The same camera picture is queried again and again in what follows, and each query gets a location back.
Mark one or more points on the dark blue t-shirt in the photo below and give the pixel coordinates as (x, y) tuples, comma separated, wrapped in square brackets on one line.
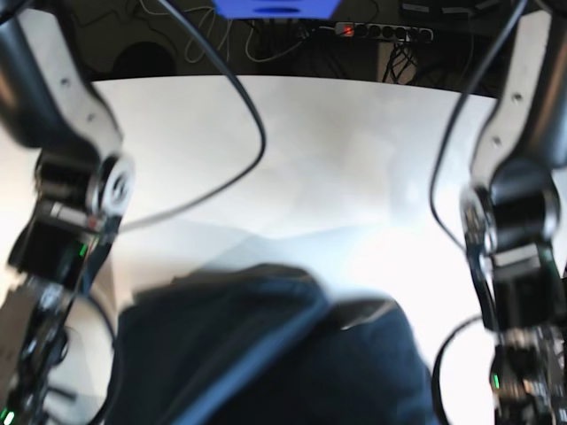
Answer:
[(266, 345)]

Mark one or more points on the black power strip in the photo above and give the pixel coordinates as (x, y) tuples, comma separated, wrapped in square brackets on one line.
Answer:
[(395, 34)]

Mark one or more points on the blue plastic bin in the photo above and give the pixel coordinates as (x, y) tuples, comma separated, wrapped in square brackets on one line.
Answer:
[(276, 9)]

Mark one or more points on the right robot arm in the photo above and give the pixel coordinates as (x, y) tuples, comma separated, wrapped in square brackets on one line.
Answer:
[(83, 183)]

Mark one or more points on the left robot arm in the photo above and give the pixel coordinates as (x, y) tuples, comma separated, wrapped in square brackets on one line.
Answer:
[(511, 211)]

